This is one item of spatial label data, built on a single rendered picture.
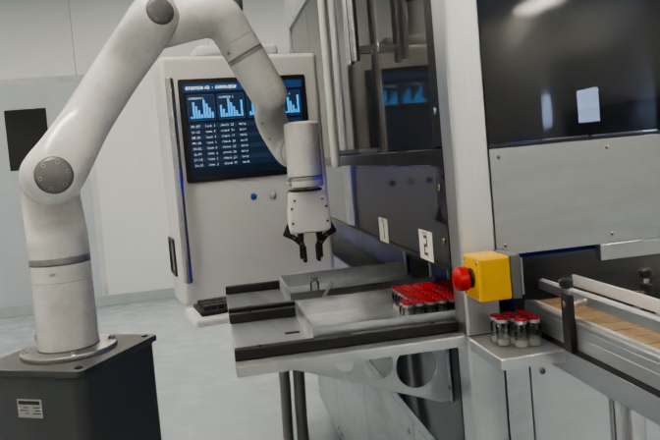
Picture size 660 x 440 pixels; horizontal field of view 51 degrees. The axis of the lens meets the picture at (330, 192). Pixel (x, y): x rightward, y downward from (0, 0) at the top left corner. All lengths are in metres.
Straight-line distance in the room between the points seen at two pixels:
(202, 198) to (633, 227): 1.25
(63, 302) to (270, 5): 5.64
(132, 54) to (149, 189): 5.25
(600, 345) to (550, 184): 0.33
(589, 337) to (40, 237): 1.03
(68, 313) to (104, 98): 0.44
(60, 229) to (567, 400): 1.02
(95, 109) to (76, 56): 5.39
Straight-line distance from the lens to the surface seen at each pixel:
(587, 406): 1.39
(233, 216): 2.14
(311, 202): 1.63
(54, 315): 1.49
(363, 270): 1.86
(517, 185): 1.25
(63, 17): 6.95
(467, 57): 1.22
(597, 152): 1.32
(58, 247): 1.47
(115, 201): 6.75
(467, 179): 1.21
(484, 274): 1.14
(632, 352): 1.01
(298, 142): 1.61
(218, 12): 1.58
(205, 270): 2.14
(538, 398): 1.34
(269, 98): 1.59
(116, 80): 1.50
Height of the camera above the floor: 1.21
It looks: 3 degrees down
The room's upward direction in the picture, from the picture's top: 5 degrees counter-clockwise
